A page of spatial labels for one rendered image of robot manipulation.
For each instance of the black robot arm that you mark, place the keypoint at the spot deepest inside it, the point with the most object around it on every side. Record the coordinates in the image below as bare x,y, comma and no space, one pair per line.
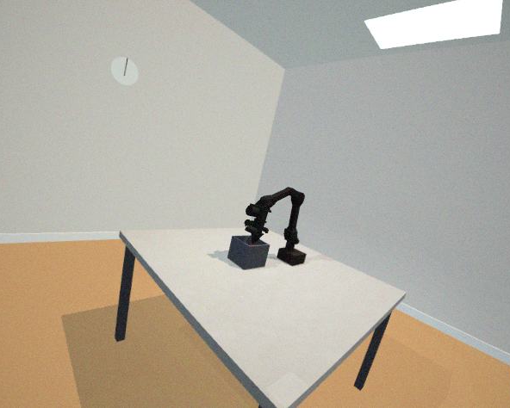
262,207

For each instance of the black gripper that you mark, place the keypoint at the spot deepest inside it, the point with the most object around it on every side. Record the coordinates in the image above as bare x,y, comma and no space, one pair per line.
257,229

